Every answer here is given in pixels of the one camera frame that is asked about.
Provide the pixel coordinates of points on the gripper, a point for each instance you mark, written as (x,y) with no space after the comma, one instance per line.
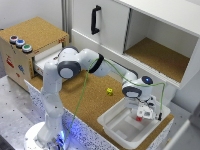
(147,109)

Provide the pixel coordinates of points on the pink block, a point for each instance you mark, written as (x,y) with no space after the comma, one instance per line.
(138,117)

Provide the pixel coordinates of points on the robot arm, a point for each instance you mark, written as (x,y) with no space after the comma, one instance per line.
(51,86)

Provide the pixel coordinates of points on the white cabinet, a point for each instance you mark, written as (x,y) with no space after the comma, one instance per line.
(160,56)

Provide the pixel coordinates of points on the white plastic box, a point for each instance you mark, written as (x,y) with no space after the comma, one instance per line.
(116,128)

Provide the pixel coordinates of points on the yellow block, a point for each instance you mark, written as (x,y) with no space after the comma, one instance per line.
(109,91)

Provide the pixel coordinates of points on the white sliding door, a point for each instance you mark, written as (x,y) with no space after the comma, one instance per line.
(110,23)

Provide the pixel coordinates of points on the wooden drawer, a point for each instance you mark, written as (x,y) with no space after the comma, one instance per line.
(41,63)

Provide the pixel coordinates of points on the green button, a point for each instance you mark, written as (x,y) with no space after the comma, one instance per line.
(27,48)

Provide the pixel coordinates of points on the wooden drawer box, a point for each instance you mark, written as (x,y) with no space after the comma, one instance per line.
(31,31)

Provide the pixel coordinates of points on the blue button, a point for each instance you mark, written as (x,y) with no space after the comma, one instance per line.
(20,42)

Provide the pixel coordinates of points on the red button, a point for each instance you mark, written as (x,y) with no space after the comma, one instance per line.
(13,39)

